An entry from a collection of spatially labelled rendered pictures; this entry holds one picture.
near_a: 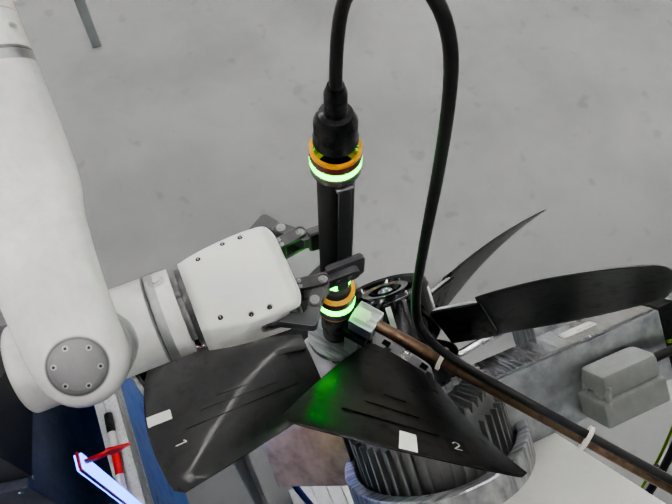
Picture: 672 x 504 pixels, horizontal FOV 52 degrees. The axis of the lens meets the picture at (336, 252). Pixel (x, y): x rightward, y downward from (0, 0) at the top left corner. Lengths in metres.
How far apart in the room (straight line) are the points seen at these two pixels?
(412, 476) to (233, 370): 0.27
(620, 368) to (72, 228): 0.74
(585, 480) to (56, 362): 0.66
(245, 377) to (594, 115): 2.27
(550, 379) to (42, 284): 0.72
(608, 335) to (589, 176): 1.72
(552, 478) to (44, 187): 0.70
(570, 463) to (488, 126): 1.98
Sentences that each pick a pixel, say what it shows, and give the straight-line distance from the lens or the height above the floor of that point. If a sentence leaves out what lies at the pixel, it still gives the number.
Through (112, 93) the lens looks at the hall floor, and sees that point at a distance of 3.01.
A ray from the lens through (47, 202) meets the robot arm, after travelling 0.60.
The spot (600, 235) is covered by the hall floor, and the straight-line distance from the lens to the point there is 2.61.
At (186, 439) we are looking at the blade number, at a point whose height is 1.20.
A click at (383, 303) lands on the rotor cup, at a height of 1.26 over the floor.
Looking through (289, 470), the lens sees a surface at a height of 0.96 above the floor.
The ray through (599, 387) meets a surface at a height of 1.15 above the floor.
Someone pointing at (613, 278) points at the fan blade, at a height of 1.36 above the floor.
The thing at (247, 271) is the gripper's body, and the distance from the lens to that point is 0.65.
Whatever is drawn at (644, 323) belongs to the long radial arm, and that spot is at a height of 1.14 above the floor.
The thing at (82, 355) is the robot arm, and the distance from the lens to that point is 0.56.
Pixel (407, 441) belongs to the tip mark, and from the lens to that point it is 0.64.
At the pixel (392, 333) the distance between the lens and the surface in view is 0.76.
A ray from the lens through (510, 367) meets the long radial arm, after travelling 1.01.
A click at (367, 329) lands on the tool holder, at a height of 1.36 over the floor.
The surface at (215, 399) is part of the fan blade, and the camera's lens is 0.92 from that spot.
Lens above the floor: 2.05
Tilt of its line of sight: 59 degrees down
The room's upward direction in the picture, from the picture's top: straight up
